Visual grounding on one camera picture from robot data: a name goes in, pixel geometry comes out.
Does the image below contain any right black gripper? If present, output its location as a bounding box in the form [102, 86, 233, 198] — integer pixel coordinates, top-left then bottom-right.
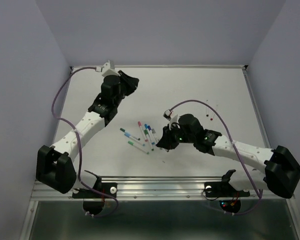
[156, 122, 196, 150]

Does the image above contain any red cap marker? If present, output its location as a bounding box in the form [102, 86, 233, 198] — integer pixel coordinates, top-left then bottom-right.
[210, 104, 219, 121]

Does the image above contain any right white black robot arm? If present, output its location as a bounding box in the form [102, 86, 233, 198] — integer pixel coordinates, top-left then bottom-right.
[156, 114, 300, 199]

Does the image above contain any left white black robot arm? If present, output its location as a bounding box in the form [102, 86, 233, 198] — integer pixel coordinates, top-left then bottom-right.
[35, 70, 140, 197]

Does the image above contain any grey cap marker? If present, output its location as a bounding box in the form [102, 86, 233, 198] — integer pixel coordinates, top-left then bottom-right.
[151, 128, 160, 145]

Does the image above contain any purple cap marker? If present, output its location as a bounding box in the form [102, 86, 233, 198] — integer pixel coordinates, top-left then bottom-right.
[147, 125, 158, 144]

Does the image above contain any pink cap marker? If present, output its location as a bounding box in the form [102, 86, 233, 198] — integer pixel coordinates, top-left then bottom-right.
[137, 121, 148, 142]

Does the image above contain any dark green cap marker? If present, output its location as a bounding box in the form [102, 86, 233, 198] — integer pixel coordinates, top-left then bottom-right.
[120, 128, 141, 141]

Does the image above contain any light blue cap marker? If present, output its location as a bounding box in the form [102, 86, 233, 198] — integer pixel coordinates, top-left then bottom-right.
[124, 132, 145, 147]

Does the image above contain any teal green cap marker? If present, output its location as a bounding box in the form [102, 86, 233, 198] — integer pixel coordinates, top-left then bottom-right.
[128, 141, 150, 155]

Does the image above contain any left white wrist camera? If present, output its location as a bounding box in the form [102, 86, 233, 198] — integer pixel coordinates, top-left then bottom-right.
[95, 60, 120, 77]

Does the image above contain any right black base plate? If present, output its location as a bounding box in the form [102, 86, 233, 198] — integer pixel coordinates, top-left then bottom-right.
[202, 181, 250, 214]

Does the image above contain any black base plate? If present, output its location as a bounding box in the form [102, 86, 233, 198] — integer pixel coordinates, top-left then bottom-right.
[202, 181, 250, 214]
[71, 182, 119, 218]

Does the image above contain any aluminium front rail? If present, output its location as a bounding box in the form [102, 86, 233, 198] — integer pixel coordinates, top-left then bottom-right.
[29, 177, 296, 201]

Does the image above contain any aluminium rail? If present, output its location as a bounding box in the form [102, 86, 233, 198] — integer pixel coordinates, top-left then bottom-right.
[241, 64, 282, 178]
[29, 177, 296, 201]

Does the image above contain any aluminium right side rail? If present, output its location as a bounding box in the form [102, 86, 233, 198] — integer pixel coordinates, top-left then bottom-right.
[241, 64, 282, 178]

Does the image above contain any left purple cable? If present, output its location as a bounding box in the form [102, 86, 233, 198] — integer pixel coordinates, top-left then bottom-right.
[51, 66, 120, 218]

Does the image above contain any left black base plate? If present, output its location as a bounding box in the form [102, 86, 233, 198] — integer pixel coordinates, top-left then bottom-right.
[71, 182, 119, 218]

